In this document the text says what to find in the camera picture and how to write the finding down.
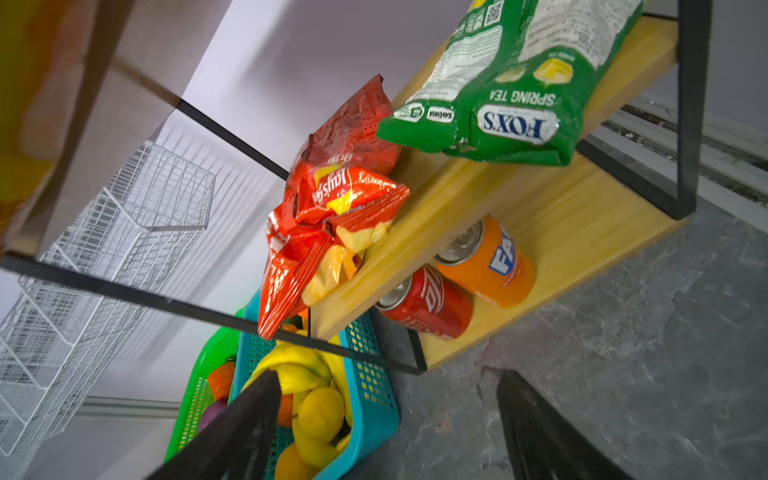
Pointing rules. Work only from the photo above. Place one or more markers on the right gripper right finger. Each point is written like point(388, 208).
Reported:
point(541, 443)

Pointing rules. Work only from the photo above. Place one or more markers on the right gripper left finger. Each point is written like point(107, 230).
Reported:
point(237, 444)

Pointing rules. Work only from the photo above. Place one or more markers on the yellow banana bunch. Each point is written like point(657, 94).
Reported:
point(302, 369)

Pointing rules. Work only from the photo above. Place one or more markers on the red Lays chips bag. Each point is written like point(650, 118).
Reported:
point(338, 201)

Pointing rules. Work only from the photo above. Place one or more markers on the green Fox's candy bag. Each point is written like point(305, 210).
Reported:
point(513, 81)

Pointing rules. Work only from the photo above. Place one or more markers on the green plastic basket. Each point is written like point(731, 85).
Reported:
point(210, 383)

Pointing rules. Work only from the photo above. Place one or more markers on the teal plastic basket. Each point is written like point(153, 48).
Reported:
point(373, 404)

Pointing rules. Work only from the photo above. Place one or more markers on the red cola can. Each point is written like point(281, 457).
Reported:
point(427, 301)

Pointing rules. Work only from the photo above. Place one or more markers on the orange Fanta can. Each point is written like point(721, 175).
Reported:
point(486, 261)

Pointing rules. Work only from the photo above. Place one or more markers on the black wooden shelf rack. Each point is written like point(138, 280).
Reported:
point(121, 67)

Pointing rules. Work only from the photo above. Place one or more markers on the long white wire basket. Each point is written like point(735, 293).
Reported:
point(82, 298)

